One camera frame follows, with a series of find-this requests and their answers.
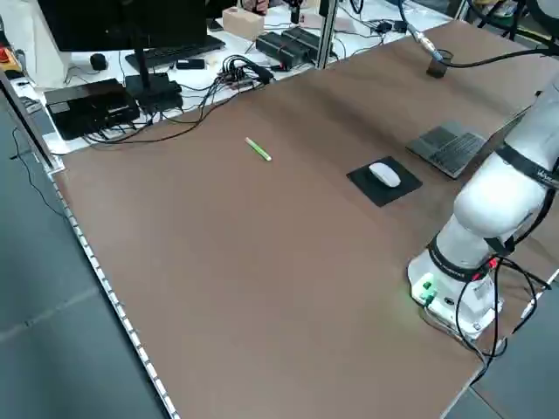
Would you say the green pen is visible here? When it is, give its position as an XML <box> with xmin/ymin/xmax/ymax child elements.
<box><xmin>245</xmin><ymin>136</ymin><xmax>273</xmax><ymax>162</ymax></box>

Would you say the black mesh pen holder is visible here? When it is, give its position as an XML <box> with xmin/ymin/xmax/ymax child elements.
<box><xmin>426</xmin><ymin>49</ymin><xmax>453</xmax><ymax>80</ymax></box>

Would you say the white computer mouse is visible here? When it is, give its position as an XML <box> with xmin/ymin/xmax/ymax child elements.
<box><xmin>368</xmin><ymin>161</ymin><xmax>402</xmax><ymax>189</ymax></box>

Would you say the black mouse pad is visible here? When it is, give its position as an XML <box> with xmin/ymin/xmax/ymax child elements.
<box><xmin>346</xmin><ymin>155</ymin><xmax>424</xmax><ymax>208</ymax></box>

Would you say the black ribbed power supply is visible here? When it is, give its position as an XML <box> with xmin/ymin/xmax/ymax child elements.
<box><xmin>281</xmin><ymin>25</ymin><xmax>323</xmax><ymax>60</ymax></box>
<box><xmin>255</xmin><ymin>31</ymin><xmax>314</xmax><ymax>72</ymax></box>

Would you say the grey open laptop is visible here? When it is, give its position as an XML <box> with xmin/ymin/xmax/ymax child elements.
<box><xmin>404</xmin><ymin>103</ymin><xmax>543</xmax><ymax>181</ymax></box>

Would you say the light wooden box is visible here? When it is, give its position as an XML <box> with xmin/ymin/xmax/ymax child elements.
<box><xmin>222</xmin><ymin>7</ymin><xmax>266</xmax><ymax>40</ymax></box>

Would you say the black keyboard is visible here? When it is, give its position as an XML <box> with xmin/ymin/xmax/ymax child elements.
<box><xmin>125</xmin><ymin>34</ymin><xmax>227</xmax><ymax>70</ymax></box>

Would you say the black computer box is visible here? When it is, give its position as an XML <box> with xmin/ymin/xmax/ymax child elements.
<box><xmin>45</xmin><ymin>78</ymin><xmax>141</xmax><ymax>141</ymax></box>

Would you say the black monitor with stand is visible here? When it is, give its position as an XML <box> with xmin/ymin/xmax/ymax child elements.
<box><xmin>37</xmin><ymin>0</ymin><xmax>209</xmax><ymax>111</ymax></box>

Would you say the red emergency stop button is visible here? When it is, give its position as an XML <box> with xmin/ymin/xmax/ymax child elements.
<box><xmin>0</xmin><ymin>45</ymin><xmax>23</xmax><ymax>73</ymax></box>

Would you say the black cable hub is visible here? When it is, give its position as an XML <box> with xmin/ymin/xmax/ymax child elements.
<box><xmin>217</xmin><ymin>54</ymin><xmax>275</xmax><ymax>91</ymax></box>

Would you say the long black table cable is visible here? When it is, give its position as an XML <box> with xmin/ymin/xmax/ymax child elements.
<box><xmin>86</xmin><ymin>93</ymin><xmax>245</xmax><ymax>146</ymax></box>

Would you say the aluminium table edge rail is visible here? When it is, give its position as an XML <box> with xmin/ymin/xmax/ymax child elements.
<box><xmin>43</xmin><ymin>168</ymin><xmax>181</xmax><ymax>419</ymax></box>

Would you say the black base cable bundle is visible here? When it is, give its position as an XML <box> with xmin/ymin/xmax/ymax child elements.
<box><xmin>453</xmin><ymin>248</ymin><xmax>552</xmax><ymax>381</ymax></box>

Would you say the grey metal frame bar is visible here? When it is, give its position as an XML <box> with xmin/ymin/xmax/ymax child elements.
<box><xmin>0</xmin><ymin>69</ymin><xmax>66</xmax><ymax>174</ymax></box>

